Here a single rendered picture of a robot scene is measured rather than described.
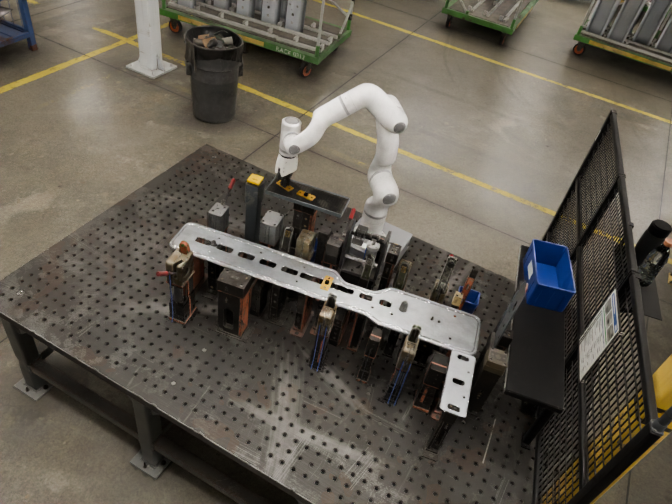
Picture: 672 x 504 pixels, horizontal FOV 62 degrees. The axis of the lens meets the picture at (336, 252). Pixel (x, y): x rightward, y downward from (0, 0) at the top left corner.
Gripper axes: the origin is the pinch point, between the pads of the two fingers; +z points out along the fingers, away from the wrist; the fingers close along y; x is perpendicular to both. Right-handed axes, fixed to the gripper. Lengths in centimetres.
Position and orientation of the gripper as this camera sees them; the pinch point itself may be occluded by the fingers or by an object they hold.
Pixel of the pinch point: (285, 181)
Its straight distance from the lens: 258.0
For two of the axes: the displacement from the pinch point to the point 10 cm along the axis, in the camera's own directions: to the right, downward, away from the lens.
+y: -6.6, 4.4, -6.2
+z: -1.5, 7.3, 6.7
